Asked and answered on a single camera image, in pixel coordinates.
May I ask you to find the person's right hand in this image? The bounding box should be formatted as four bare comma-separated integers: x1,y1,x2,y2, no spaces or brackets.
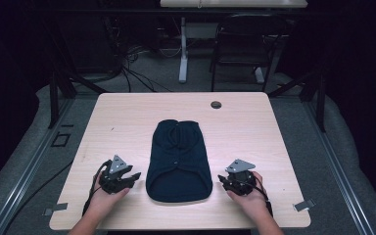
226,170,270,220

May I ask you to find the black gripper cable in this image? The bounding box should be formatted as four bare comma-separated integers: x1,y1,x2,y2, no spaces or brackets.
81,159,113,217
250,180,274,218

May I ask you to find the black folding chair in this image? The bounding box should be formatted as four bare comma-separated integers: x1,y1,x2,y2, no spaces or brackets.
209,14,289,93

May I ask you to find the aluminium floor rail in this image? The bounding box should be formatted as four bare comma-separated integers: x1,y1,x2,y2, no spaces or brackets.
303,97,376,235
0,97,76,235

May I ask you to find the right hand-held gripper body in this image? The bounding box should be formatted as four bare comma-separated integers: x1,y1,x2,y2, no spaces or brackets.
225,158,259,197

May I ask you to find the white desk leg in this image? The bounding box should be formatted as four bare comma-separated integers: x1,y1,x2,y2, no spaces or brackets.
178,17,190,84

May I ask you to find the grey tape strip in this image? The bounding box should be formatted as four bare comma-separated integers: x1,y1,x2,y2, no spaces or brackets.
292,198,316,212
42,202,70,216

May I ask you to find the person's left hand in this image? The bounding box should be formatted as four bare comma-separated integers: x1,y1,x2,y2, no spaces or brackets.
87,175,131,213

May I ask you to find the white desk top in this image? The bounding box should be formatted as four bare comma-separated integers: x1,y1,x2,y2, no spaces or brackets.
159,0,308,9

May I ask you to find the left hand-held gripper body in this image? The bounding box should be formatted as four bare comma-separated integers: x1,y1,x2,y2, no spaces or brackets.
98,155,130,196

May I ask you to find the white under-desk tray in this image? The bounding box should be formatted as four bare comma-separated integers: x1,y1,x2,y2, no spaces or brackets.
184,22,222,40

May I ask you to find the dark navy pet garment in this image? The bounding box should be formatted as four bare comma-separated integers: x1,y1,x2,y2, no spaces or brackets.
145,118,213,204

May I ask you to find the bundle of floor cables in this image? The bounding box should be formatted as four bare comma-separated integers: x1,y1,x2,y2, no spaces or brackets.
119,44,174,94

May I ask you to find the black metal frame stand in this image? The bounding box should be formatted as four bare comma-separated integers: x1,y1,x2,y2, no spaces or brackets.
267,65,328,133
46,13,110,130

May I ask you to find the black floor cable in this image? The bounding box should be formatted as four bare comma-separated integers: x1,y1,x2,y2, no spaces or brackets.
2,160,75,235

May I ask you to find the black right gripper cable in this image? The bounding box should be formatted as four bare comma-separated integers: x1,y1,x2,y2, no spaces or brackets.
250,180,274,218

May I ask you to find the white desk foot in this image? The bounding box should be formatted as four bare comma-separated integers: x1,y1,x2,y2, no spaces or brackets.
254,66,266,85

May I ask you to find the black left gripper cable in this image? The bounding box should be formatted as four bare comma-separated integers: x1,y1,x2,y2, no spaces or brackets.
81,159,113,217

